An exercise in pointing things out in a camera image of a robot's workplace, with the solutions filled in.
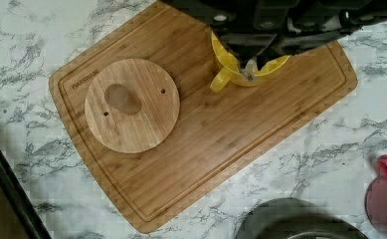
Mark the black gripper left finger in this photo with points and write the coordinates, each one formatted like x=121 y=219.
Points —
x=249 y=47

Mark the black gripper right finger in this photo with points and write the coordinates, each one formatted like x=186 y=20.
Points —
x=295 y=44

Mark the black tea bag canister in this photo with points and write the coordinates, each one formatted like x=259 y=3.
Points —
x=291 y=218

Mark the bamboo cutting board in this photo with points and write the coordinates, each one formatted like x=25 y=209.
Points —
x=216 y=135

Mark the round wooden lid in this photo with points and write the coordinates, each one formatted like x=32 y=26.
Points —
x=132 y=106

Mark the pink lidded mug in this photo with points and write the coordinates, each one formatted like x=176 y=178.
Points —
x=385 y=195

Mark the black metal handle bar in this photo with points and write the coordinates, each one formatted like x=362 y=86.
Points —
x=20 y=203

